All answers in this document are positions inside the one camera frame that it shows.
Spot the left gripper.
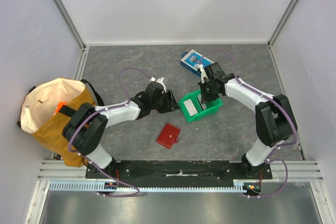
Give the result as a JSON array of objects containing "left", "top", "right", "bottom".
[{"left": 151, "top": 89, "right": 181, "bottom": 114}]

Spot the green plastic bin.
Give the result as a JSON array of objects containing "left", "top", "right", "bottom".
[{"left": 178, "top": 90, "right": 223, "bottom": 123}]

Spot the white credit card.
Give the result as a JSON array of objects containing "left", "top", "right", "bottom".
[{"left": 183, "top": 99, "right": 198, "bottom": 116}]

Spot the red card holder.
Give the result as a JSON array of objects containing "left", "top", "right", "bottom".
[{"left": 156, "top": 123, "right": 181, "bottom": 149}]

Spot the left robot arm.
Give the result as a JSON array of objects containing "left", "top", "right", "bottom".
[{"left": 58, "top": 80, "right": 180, "bottom": 178}]

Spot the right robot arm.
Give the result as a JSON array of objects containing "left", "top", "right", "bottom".
[{"left": 197, "top": 62, "right": 298, "bottom": 179}]

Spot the blue white product box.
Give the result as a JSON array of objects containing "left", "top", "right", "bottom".
[{"left": 180, "top": 49, "right": 214, "bottom": 77}]

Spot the orange item in bag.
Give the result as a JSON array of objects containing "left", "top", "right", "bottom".
[{"left": 53, "top": 102, "right": 68, "bottom": 116}]

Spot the brown paper tote bag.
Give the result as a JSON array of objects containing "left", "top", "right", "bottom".
[{"left": 18, "top": 78, "right": 104, "bottom": 167}]

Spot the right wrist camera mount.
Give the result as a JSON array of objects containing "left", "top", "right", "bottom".
[{"left": 197, "top": 63, "right": 208, "bottom": 83}]

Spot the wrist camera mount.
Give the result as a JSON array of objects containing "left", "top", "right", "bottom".
[
  {"left": 150, "top": 77, "right": 167, "bottom": 93},
  {"left": 197, "top": 63, "right": 208, "bottom": 83}
]

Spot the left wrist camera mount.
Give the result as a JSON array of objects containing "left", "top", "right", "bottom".
[{"left": 150, "top": 77, "right": 167, "bottom": 93}]

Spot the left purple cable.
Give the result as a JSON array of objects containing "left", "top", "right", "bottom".
[{"left": 67, "top": 68, "right": 155, "bottom": 198}]

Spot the purple cable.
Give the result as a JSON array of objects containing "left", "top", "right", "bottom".
[
  {"left": 67, "top": 68, "right": 155, "bottom": 198},
  {"left": 199, "top": 49, "right": 299, "bottom": 199}
]

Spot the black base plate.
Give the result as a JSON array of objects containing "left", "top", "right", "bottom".
[{"left": 85, "top": 159, "right": 274, "bottom": 183}]

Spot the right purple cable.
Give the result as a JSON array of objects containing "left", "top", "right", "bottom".
[{"left": 199, "top": 49, "right": 299, "bottom": 199}]

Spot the grey slotted cable duct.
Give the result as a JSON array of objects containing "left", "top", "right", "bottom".
[{"left": 49, "top": 181, "right": 247, "bottom": 193}]

